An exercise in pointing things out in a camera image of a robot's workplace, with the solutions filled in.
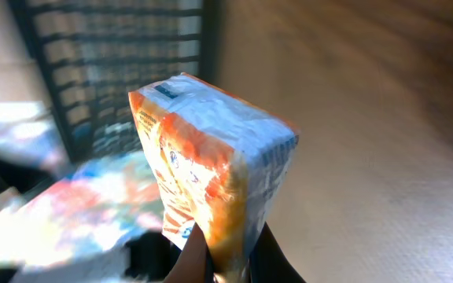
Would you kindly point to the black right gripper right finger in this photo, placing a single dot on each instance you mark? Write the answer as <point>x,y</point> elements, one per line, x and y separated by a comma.
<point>268,263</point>

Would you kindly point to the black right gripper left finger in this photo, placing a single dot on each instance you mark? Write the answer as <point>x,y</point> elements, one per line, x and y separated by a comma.
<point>194,264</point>

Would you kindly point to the orange small box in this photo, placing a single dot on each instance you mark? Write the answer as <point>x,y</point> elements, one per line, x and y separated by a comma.
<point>219,161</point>

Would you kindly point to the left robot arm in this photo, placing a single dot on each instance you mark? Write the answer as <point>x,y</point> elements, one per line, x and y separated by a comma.
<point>66,223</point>

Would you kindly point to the grey plastic mesh basket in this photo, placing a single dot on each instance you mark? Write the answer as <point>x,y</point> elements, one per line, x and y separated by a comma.
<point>92,53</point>

